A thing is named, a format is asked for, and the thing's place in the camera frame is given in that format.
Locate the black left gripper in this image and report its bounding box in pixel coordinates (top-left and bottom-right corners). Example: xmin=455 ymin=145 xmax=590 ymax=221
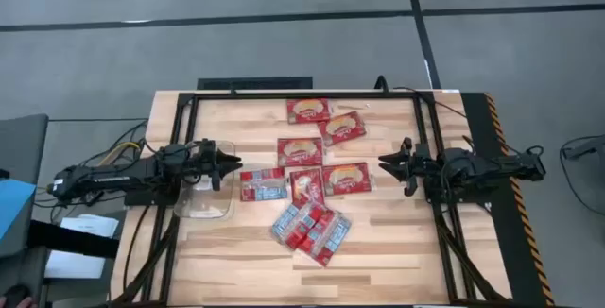
xmin=194 ymin=138 xmax=244 ymax=192

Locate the black round object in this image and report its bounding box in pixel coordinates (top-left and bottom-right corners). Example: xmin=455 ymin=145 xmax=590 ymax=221
xmin=2 ymin=284 xmax=29 ymax=300

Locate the black camera cable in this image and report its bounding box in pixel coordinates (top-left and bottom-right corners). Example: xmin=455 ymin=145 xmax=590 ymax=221
xmin=373 ymin=75 xmax=469 ymax=120

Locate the red popcorn bag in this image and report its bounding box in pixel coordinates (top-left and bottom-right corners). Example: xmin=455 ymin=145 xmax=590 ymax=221
xmin=239 ymin=167 xmax=288 ymax=203
xmin=286 ymin=98 xmax=332 ymax=125
xmin=321 ymin=162 xmax=373 ymax=197
xmin=317 ymin=111 xmax=368 ymax=147
xmin=270 ymin=200 xmax=328 ymax=251
xmin=297 ymin=208 xmax=354 ymax=268
xmin=276 ymin=137 xmax=324 ymax=168
xmin=288 ymin=167 xmax=326 ymax=208

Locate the grey chair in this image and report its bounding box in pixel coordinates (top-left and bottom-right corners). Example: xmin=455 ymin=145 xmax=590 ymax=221
xmin=0 ymin=113 xmax=50 ymax=308

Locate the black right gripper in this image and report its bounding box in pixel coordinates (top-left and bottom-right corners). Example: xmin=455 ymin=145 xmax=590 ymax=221
xmin=377 ymin=136 xmax=432 ymax=198

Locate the clear plastic basket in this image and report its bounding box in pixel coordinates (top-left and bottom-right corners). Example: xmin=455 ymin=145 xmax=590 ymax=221
xmin=172 ymin=139 xmax=236 ymax=219

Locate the yellow cable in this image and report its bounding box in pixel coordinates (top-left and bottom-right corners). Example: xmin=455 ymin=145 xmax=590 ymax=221
xmin=97 ymin=141 xmax=143 ymax=166

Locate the grey stand base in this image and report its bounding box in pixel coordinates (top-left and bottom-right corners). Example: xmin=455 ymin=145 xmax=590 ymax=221
xmin=561 ymin=133 xmax=605 ymax=162

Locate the person's hand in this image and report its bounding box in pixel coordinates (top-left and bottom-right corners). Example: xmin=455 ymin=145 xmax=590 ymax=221
xmin=0 ymin=296 xmax=38 ymax=308

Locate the black floor cable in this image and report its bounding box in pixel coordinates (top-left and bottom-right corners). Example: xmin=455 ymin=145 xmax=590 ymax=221
xmin=559 ymin=135 xmax=605 ymax=218

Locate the blue folder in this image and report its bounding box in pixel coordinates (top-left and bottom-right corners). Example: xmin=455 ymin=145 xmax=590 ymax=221
xmin=0 ymin=178 xmax=38 ymax=243

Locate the black bar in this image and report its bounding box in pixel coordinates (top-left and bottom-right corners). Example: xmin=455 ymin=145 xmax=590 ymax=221
xmin=27 ymin=220 xmax=122 ymax=260

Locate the black floor grille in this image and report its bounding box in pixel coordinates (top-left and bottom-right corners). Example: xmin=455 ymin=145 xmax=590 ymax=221
xmin=197 ymin=76 xmax=314 ymax=91

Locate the black metal table frame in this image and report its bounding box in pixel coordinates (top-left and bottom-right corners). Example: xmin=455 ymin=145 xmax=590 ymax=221
xmin=111 ymin=89 xmax=514 ymax=308

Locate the white paper sheet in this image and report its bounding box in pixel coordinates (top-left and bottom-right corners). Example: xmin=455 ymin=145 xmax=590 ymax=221
xmin=60 ymin=214 xmax=120 ymax=239
xmin=43 ymin=249 xmax=108 ymax=281

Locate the black mat with hazard stripes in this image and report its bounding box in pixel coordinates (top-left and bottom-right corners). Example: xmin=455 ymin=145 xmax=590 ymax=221
xmin=460 ymin=92 xmax=557 ymax=308

